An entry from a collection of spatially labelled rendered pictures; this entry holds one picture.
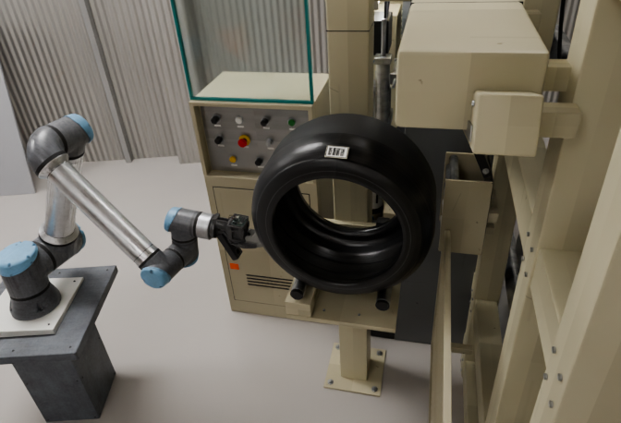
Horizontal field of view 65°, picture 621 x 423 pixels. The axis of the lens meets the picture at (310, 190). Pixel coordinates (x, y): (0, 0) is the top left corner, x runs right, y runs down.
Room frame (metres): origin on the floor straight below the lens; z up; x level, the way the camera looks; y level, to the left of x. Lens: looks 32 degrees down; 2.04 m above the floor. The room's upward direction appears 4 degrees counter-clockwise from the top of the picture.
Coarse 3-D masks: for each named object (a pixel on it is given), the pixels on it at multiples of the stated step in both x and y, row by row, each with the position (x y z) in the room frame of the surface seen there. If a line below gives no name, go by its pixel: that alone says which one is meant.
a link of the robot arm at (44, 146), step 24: (48, 144) 1.44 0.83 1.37; (48, 168) 1.39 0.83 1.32; (72, 168) 1.42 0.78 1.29; (72, 192) 1.36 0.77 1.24; (96, 192) 1.38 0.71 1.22; (96, 216) 1.32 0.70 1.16; (120, 216) 1.34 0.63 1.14; (120, 240) 1.29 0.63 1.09; (144, 240) 1.30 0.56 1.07; (144, 264) 1.25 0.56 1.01; (168, 264) 1.26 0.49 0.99
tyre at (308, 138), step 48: (288, 144) 1.26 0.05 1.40; (336, 144) 1.17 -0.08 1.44; (384, 144) 1.20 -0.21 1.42; (288, 192) 1.44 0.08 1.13; (384, 192) 1.09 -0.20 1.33; (432, 192) 1.18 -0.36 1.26; (288, 240) 1.33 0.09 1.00; (336, 240) 1.40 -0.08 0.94; (384, 240) 1.35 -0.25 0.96; (432, 240) 1.12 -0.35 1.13; (336, 288) 1.13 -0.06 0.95; (384, 288) 1.11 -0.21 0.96
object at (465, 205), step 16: (448, 160) 1.52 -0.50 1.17; (464, 160) 1.50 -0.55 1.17; (448, 176) 1.43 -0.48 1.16; (464, 176) 1.50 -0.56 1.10; (480, 176) 1.49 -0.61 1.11; (448, 192) 1.34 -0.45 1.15; (464, 192) 1.32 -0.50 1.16; (480, 192) 1.31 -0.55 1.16; (448, 208) 1.34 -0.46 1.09; (464, 208) 1.32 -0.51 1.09; (480, 208) 1.31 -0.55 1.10; (448, 224) 1.33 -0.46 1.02; (464, 224) 1.32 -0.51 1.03; (480, 224) 1.31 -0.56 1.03; (464, 240) 1.32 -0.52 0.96; (480, 240) 1.30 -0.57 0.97
